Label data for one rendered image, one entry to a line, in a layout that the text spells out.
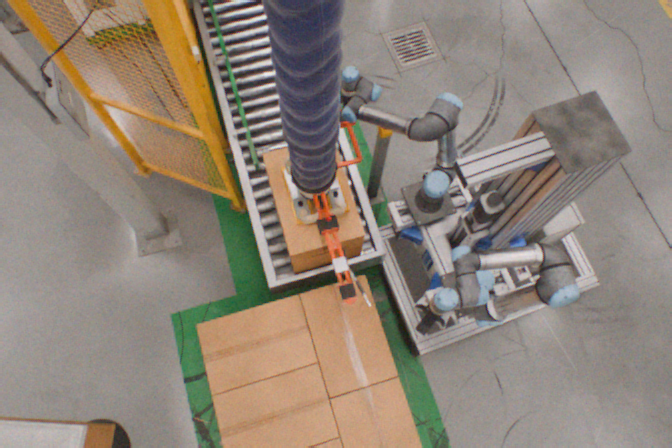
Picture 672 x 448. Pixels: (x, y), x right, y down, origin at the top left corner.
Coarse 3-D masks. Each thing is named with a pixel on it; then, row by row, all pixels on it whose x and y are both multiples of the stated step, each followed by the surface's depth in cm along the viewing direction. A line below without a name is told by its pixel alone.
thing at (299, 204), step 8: (280, 168) 290; (288, 176) 288; (288, 184) 287; (288, 192) 286; (296, 200) 284; (304, 200) 284; (296, 208) 282; (304, 208) 282; (296, 216) 281; (296, 224) 281
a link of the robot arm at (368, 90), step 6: (360, 78) 247; (360, 84) 247; (366, 84) 246; (372, 84) 246; (360, 90) 245; (366, 90) 245; (372, 90) 245; (378, 90) 245; (366, 96) 245; (372, 96) 246; (378, 96) 250
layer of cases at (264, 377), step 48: (336, 288) 312; (240, 336) 303; (288, 336) 303; (336, 336) 304; (384, 336) 304; (240, 384) 294; (288, 384) 295; (336, 384) 295; (384, 384) 296; (240, 432) 286; (288, 432) 287; (336, 432) 287; (384, 432) 288
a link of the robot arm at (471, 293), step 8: (456, 280) 199; (464, 280) 195; (472, 280) 195; (456, 288) 195; (464, 288) 195; (472, 288) 194; (480, 288) 194; (464, 296) 193; (472, 296) 193; (480, 296) 193; (488, 296) 194; (464, 304) 193; (472, 304) 194; (480, 304) 195
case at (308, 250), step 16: (272, 160) 294; (336, 160) 294; (272, 176) 291; (272, 192) 297; (288, 208) 285; (352, 208) 285; (288, 224) 282; (304, 224) 282; (352, 224) 283; (288, 240) 279; (304, 240) 279; (320, 240) 279; (352, 240) 283; (304, 256) 285; (320, 256) 294; (336, 256) 303; (352, 256) 314
